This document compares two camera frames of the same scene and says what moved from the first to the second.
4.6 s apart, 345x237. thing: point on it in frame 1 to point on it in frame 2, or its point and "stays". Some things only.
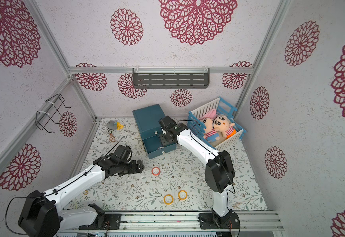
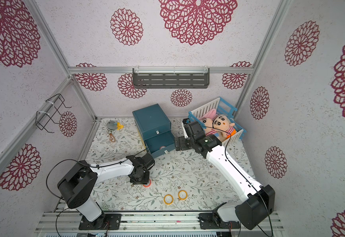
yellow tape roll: (186, 195) stays
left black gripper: (133, 163) to (146, 181)
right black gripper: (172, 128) to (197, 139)
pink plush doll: (210, 134) stays
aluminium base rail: (190, 221) stays
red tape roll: (155, 171) to (149, 184)
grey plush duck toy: (113, 125) stays
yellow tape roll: (165, 202) stays
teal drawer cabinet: (147, 119) stays
